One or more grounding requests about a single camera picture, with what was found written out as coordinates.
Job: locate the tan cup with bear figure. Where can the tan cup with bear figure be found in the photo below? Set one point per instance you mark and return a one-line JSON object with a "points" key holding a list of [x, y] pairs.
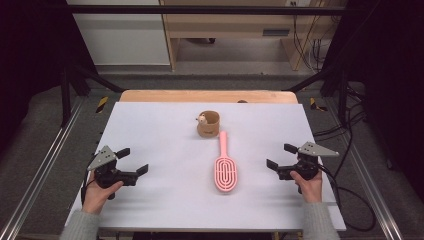
{"points": [[208, 128]]}

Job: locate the person's left hand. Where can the person's left hand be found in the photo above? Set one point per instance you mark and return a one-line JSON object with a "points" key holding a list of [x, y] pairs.
{"points": [[95, 198]]}

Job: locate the person's right hand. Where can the person's right hand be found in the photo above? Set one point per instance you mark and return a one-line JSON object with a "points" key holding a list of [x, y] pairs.
{"points": [[311, 190]]}

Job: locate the wooden desk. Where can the wooden desk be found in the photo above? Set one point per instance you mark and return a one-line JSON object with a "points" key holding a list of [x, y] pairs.
{"points": [[226, 25]]}

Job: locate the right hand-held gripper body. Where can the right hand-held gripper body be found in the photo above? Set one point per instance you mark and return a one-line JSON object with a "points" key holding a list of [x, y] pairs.
{"points": [[306, 165]]}

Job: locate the aluminium floor rail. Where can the aluminium floor rail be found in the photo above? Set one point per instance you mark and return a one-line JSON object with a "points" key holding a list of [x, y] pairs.
{"points": [[43, 166], [366, 183]]}

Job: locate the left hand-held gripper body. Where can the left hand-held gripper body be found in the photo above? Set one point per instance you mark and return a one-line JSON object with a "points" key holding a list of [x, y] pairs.
{"points": [[106, 175]]}

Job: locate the black metal stand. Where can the black metal stand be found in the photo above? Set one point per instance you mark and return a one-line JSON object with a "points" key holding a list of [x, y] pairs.
{"points": [[66, 96], [342, 96]]}

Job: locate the yellow black tape marker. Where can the yellow black tape marker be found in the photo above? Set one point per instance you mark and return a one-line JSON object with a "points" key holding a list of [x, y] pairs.
{"points": [[315, 105], [102, 104]]}

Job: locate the white cabinet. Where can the white cabinet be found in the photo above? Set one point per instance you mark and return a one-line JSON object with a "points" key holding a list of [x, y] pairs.
{"points": [[123, 40]]}

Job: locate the dark curtain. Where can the dark curtain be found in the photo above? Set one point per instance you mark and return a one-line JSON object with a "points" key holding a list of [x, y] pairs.
{"points": [[30, 60], [393, 66]]}

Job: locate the light wooden table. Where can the light wooden table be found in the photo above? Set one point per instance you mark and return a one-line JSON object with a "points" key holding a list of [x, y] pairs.
{"points": [[200, 96]]}

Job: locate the black frame crossbar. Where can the black frame crossbar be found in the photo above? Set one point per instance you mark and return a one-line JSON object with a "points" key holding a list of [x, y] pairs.
{"points": [[200, 9]]}

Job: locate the pink hairbrush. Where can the pink hairbrush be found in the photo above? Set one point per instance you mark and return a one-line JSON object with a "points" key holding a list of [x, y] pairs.
{"points": [[225, 173]]}

